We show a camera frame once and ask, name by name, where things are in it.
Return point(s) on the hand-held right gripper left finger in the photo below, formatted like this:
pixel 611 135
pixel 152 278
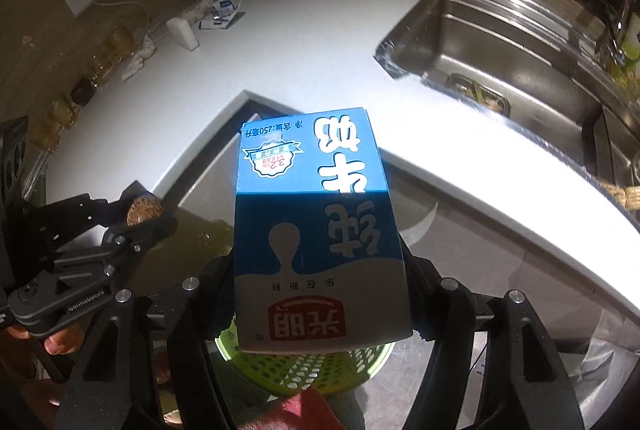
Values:
pixel 150 360

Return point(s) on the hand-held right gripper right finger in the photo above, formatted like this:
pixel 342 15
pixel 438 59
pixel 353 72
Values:
pixel 480 360

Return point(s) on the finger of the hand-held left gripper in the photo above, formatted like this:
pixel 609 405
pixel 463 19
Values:
pixel 85 210
pixel 150 232

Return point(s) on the round brown cookie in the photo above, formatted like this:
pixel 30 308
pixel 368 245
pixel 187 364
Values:
pixel 144 209

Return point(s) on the green mesh basket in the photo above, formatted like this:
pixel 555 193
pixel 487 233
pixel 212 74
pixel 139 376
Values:
pixel 280 370

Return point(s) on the red snack packet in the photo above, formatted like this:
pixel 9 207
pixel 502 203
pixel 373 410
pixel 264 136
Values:
pixel 305 410

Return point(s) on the blue white milk carton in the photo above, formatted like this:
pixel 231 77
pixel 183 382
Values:
pixel 320 235

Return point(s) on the person's left hand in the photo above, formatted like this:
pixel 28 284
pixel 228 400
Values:
pixel 65 340

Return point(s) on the amber glass cup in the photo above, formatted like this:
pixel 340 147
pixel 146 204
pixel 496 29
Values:
pixel 47 132
pixel 121 42
pixel 65 110
pixel 102 69

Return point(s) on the dark round jar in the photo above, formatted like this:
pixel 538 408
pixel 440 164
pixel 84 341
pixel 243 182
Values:
pixel 82 94

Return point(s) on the white sponge block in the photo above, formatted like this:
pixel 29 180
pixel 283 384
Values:
pixel 182 33

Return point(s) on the straw scrub brush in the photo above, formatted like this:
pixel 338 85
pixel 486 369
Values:
pixel 625 196

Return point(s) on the torn blue white carton piece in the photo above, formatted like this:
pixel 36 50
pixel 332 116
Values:
pixel 220 22
pixel 226 6

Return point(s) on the sink drain strainer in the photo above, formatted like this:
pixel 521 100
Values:
pixel 477 95

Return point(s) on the stainless steel sink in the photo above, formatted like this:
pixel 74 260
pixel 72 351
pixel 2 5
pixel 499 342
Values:
pixel 500 50

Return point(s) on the steel faucet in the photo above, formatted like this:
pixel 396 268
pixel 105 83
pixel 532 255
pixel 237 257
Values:
pixel 617 10

